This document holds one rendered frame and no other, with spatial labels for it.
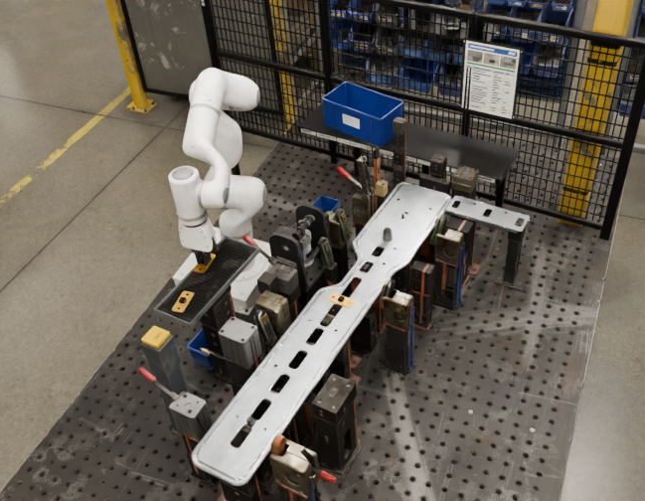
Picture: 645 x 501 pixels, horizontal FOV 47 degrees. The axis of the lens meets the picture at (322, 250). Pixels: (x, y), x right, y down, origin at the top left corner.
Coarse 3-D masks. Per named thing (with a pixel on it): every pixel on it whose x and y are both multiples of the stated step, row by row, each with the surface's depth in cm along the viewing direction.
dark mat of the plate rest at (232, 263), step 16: (224, 240) 242; (224, 256) 236; (240, 256) 235; (192, 272) 231; (208, 272) 231; (224, 272) 230; (176, 288) 226; (192, 288) 226; (208, 288) 225; (192, 304) 221
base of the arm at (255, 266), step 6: (240, 240) 271; (252, 240) 278; (258, 258) 288; (252, 264) 284; (258, 264) 286; (246, 270) 283; (252, 270) 284; (258, 270) 284; (240, 276) 281; (246, 276) 281; (252, 276) 282
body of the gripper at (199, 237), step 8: (200, 224) 212; (208, 224) 213; (184, 232) 215; (192, 232) 214; (200, 232) 213; (208, 232) 214; (184, 240) 218; (192, 240) 216; (200, 240) 215; (208, 240) 214; (216, 240) 219; (192, 248) 219; (200, 248) 217; (208, 248) 216
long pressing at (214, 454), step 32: (416, 192) 279; (384, 224) 267; (416, 224) 265; (384, 256) 254; (320, 288) 244; (320, 320) 234; (352, 320) 233; (288, 352) 225; (320, 352) 224; (256, 384) 217; (288, 384) 216; (224, 416) 209; (288, 416) 208; (224, 448) 202; (256, 448) 201; (224, 480) 195
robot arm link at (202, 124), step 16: (192, 112) 213; (208, 112) 212; (192, 128) 210; (208, 128) 211; (192, 144) 209; (208, 144) 208; (208, 160) 209; (224, 160) 207; (224, 176) 205; (208, 192) 203; (224, 192) 204; (208, 208) 206
